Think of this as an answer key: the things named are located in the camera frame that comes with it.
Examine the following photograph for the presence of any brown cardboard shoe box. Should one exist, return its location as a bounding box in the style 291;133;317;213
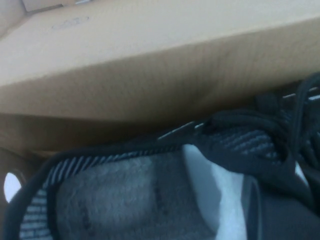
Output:
0;0;320;240

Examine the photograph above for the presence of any black knit sneaker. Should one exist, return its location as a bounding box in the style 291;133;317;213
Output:
7;74;320;240

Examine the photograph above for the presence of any white foam shoe insert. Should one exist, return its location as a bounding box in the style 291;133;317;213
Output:
183;144;247;240

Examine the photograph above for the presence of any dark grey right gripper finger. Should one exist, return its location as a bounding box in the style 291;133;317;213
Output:
239;178;320;240

